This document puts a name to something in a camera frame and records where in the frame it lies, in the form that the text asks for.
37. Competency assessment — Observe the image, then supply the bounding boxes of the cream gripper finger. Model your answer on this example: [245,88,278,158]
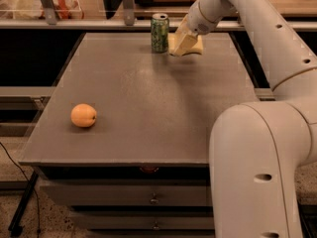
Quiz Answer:
[169,30,198,57]
[175,17,188,35]

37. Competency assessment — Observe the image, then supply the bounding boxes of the yellow wavy sponge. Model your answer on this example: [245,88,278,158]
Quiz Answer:
[168,34,204,56]

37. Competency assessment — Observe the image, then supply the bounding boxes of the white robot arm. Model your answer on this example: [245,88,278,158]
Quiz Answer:
[174,0,317,238]

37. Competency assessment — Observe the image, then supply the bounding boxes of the green soda can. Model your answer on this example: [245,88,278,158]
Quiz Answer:
[151,13,169,53]

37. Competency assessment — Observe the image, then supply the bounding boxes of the orange white bag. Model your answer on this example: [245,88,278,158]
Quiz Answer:
[39,0,84,20]

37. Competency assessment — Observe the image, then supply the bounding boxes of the orange fruit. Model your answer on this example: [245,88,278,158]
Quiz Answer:
[70,104,97,128]

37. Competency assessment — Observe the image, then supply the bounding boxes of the grey drawer cabinet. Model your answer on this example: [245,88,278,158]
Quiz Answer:
[22,33,256,238]

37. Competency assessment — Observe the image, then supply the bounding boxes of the metal shelf rail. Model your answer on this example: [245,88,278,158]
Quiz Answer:
[0,20,317,32]

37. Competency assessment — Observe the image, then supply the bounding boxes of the black floor cable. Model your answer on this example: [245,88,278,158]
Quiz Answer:
[0,142,42,238]

